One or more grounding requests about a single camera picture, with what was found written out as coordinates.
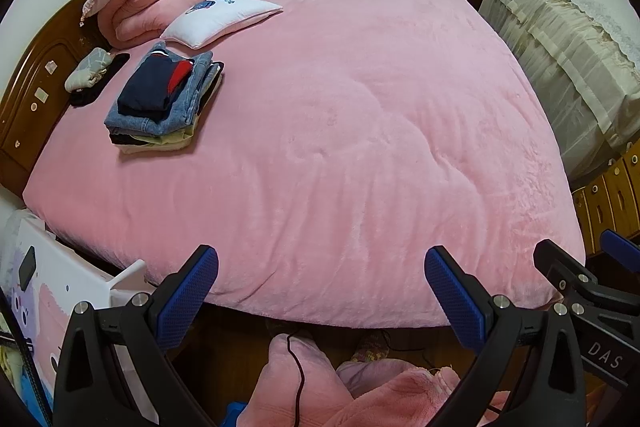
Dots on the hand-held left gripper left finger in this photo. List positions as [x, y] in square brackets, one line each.
[190, 292]

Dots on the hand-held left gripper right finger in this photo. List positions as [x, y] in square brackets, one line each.
[452, 292]

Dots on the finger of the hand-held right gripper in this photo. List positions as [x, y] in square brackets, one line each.
[562, 264]
[622, 249]

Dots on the red and navy jacket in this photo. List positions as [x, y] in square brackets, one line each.
[145, 87]

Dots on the wooden drawer cabinet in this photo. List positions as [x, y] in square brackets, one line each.
[610, 192]

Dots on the patterned slipper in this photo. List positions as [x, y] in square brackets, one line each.
[372, 347]

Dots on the person's pink fleece trousers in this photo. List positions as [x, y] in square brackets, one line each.
[390, 397]

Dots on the white printed side cabinet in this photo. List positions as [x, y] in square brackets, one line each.
[65, 287]

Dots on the folded olive garment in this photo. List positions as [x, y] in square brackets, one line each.
[170, 138]

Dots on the small black device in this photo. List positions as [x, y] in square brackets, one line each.
[27, 267]

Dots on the folded blue jeans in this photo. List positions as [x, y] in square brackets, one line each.
[187, 104]

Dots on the pink fleece blanket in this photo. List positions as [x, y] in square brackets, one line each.
[350, 132]

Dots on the cream lace-covered sofa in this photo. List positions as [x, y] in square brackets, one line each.
[560, 32]

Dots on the black cloth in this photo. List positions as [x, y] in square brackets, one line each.
[112, 69]

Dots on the grey socks bundle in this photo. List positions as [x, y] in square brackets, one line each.
[87, 69]

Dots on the brown wooden headboard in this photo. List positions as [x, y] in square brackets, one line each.
[30, 72]

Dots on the white printed pillow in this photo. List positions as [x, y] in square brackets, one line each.
[220, 19]

